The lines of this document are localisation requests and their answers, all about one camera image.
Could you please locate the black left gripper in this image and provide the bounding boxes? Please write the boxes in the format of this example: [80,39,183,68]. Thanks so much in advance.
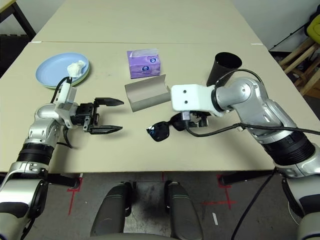
[72,97,125,136]

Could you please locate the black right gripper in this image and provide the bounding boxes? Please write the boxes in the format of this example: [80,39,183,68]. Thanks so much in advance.
[189,111,209,129]

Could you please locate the black sunglasses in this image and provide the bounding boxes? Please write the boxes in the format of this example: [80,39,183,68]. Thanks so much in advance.
[146,113,186,143]

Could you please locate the grey glasses case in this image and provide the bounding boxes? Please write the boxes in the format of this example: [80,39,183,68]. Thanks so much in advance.
[124,73,172,113]

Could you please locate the white tissue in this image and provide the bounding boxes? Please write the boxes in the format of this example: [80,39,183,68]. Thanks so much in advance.
[66,59,87,77]

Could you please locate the pale blue plate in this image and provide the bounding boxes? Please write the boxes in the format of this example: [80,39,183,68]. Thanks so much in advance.
[35,51,91,89]

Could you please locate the pale green plate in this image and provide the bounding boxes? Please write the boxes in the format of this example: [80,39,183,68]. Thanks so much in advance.
[41,64,92,91]

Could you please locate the black cup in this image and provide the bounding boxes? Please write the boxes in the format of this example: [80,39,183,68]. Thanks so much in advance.
[206,51,243,87]

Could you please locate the purple tissue pack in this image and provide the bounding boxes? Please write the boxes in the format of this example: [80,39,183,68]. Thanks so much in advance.
[126,48,161,80]

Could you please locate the black table base foot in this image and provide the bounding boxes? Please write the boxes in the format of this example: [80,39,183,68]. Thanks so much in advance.
[46,173,83,189]
[219,171,277,187]

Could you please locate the red floor tape cross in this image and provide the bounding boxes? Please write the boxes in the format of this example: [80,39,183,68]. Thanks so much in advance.
[67,177,83,216]
[201,174,238,210]

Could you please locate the grey robot right leg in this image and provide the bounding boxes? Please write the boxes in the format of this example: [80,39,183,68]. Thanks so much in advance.
[163,181,205,240]

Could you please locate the grey robot leg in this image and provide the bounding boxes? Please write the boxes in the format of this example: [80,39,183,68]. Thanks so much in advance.
[163,181,205,240]
[89,181,133,237]

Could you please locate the grey robot left leg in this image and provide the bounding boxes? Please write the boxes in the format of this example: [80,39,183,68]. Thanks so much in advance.
[89,181,133,237]

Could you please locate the black foam floor mat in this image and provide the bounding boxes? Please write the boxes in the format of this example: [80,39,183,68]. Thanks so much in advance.
[0,33,32,78]

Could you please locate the thin black stand pole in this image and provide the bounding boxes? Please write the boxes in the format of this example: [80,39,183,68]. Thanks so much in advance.
[268,23,311,51]

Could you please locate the yellow-green round object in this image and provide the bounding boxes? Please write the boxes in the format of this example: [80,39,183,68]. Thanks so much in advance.
[306,14,320,46]

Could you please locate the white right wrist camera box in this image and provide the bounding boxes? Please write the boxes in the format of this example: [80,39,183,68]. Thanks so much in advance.
[170,83,217,117]

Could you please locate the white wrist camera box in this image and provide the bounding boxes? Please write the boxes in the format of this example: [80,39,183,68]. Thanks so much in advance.
[170,83,217,117]
[54,77,78,128]

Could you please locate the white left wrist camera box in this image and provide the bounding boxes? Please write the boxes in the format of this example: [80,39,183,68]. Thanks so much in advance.
[54,77,78,128]

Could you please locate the wooden furniture frame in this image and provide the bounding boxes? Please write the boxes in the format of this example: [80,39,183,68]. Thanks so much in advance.
[278,37,320,98]

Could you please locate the side table black frame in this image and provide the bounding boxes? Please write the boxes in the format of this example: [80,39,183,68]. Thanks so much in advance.
[0,0,37,41]

